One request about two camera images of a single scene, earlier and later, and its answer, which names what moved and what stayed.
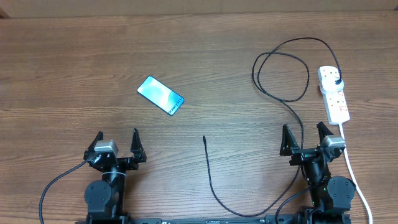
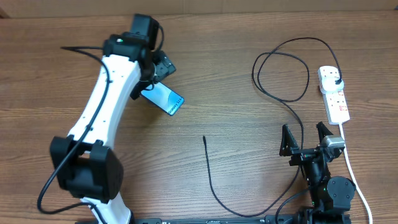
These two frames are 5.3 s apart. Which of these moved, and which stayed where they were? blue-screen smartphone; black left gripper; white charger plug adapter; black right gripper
Moved: black left gripper
Stayed: white charger plug adapter; blue-screen smartphone; black right gripper
